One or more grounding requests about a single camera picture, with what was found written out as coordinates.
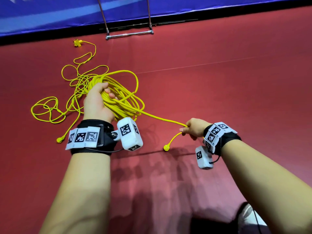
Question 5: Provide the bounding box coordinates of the person's left hand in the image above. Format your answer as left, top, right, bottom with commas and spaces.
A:
82, 82, 118, 124

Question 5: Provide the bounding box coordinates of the person's right hand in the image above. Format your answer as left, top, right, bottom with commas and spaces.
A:
178, 117, 213, 141

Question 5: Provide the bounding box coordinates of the black cable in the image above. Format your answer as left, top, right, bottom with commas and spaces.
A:
253, 209, 264, 234

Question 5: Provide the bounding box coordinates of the yellow cord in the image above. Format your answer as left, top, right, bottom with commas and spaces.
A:
30, 39, 111, 144
72, 69, 189, 152

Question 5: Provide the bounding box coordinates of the person's left forearm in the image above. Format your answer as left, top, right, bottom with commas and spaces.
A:
38, 152, 113, 234

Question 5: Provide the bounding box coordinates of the metal rack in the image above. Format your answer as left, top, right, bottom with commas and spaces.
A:
96, 0, 155, 41

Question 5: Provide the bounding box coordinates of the black marker wristband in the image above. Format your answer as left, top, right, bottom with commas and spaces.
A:
202, 121, 242, 155
65, 119, 119, 156

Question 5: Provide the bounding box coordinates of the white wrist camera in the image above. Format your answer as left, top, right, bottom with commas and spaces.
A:
194, 145, 215, 170
111, 116, 144, 152

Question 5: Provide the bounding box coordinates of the person's right forearm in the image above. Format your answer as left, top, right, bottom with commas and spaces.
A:
221, 139, 312, 234

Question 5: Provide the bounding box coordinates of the blue banner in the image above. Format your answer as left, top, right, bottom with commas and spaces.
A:
0, 0, 312, 38

